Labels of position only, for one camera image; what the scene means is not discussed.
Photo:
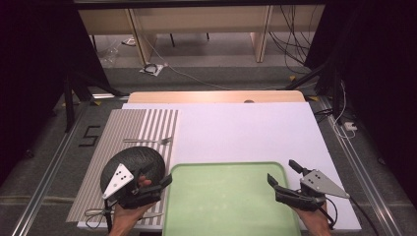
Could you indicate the black curtain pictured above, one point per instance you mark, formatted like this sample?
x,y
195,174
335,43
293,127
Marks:
x,y
32,65
383,65

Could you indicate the green tray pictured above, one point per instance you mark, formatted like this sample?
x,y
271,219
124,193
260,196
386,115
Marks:
x,y
229,203

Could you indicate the person's right hand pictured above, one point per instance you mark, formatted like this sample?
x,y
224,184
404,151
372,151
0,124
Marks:
x,y
314,218

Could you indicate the aluminium floor rail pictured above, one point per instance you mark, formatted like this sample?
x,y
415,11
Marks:
x,y
46,180
367,183

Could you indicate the black metal stand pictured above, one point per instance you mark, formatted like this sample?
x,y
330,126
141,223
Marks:
x,y
334,91
68,105

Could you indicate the striped beige placemat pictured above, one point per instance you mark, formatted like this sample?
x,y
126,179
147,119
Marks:
x,y
131,124

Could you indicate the clear plastic bag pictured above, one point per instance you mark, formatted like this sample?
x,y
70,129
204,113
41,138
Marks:
x,y
109,54

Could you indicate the plastic bag with black item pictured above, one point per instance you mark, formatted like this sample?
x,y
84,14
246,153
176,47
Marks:
x,y
151,69

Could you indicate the white foam board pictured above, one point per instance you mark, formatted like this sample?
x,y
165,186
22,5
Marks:
x,y
246,131

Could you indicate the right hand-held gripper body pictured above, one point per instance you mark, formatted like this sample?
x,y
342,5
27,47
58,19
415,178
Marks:
x,y
319,183

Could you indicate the white power socket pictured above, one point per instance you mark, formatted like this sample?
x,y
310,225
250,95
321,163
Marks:
x,y
350,126

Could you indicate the person's left hand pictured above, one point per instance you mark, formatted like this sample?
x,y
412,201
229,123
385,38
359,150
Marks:
x,y
129,218

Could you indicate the light wooden desk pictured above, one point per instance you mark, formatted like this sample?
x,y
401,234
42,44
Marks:
x,y
196,19

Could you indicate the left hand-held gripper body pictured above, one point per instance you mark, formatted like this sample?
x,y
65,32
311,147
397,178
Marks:
x,y
118,180

